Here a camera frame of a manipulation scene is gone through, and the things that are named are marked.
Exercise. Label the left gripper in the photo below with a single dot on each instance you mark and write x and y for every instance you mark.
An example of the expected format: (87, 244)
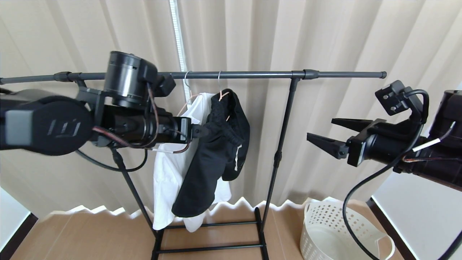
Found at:
(144, 128)

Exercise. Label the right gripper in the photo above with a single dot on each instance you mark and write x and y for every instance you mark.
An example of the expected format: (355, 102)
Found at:
(386, 144)

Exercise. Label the white printed t-shirt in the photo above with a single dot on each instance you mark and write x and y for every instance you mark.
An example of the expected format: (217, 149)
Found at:
(166, 180)

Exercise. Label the pink clothes hanger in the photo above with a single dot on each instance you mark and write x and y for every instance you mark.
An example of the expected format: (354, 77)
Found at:
(219, 81)
(185, 77)

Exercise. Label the black garment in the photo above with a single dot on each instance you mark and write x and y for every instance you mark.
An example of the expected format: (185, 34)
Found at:
(205, 169)

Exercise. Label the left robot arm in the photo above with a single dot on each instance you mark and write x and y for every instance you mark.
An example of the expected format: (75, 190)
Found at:
(43, 122)

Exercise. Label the white laundry basket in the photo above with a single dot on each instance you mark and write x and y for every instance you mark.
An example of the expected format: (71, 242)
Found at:
(325, 234)

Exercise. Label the black clothes rack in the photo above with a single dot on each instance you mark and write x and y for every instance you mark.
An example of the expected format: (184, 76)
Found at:
(252, 75)

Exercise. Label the beige curtain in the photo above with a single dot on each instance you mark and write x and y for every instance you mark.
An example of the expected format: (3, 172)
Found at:
(325, 36)

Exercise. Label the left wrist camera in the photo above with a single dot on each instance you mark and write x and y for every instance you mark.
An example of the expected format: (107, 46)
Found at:
(166, 85)

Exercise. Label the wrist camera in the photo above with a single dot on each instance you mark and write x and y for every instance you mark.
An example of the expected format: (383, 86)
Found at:
(166, 85)
(393, 97)

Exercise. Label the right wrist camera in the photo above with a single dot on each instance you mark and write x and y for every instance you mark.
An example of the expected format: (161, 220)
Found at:
(393, 97)

